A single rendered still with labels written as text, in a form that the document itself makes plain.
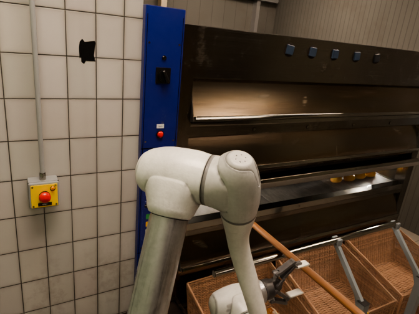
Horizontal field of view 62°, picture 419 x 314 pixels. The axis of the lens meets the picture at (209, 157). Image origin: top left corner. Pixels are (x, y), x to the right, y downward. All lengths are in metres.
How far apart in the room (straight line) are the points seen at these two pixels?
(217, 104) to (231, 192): 0.82
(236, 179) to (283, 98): 1.07
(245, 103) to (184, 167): 0.88
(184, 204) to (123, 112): 0.67
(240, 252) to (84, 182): 0.74
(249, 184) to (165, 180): 0.20
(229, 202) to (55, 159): 0.79
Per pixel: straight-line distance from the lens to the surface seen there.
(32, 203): 1.42
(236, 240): 0.99
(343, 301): 1.47
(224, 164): 0.81
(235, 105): 1.64
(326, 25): 5.74
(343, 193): 2.47
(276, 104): 1.79
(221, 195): 0.84
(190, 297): 1.94
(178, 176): 0.85
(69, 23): 1.36
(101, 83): 1.39
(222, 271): 1.49
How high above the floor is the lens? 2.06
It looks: 19 degrees down
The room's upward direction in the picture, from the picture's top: 6 degrees clockwise
